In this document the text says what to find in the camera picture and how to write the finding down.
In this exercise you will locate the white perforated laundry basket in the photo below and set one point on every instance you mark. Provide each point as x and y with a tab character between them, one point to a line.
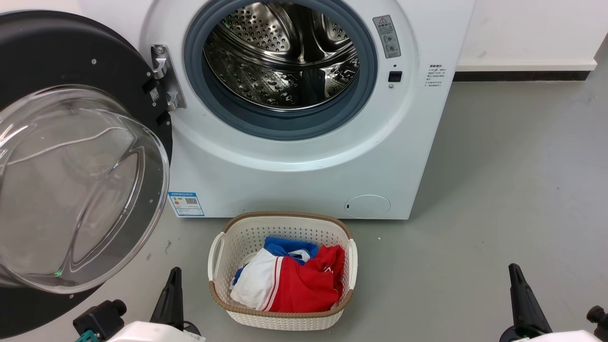
285	225

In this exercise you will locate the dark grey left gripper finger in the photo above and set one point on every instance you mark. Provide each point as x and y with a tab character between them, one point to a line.
170	304

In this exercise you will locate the black left wrist connector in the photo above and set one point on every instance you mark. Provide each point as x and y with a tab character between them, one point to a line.
97	318

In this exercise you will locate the black right wrist connector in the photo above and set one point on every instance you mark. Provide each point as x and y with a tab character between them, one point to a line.
597	319

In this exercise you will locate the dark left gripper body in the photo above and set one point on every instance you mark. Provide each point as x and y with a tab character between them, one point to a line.
191	329

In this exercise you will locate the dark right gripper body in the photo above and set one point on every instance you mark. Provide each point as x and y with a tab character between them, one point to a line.
508	335

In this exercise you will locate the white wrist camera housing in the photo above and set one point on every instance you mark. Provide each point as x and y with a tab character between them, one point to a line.
152	333
560	337

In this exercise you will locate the round white filter cover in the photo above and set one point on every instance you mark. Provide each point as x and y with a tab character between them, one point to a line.
368	206

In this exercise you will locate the black round glass washer door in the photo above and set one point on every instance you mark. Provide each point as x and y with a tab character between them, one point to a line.
47	52

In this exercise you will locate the blue energy label sticker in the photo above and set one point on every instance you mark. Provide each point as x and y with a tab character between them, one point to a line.
186	204

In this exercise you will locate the red and white garment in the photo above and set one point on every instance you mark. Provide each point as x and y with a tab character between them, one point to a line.
304	289

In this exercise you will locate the black wrist connector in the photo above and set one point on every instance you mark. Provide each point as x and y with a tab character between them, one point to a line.
97	318
597	319

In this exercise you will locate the grey warning sticker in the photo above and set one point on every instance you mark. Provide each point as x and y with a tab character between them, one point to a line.
386	36

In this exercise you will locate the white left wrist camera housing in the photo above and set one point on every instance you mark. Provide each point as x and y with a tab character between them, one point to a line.
152	333

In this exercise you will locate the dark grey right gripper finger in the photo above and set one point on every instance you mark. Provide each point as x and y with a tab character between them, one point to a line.
527	308

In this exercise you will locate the blue garment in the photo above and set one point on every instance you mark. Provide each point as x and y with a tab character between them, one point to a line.
285	246

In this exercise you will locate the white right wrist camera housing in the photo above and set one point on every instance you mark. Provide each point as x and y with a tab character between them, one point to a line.
560	337

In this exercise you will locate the silver metal door hinge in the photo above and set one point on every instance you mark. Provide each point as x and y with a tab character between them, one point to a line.
166	76

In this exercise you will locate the white front-load washing machine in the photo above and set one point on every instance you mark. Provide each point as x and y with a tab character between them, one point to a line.
285	185

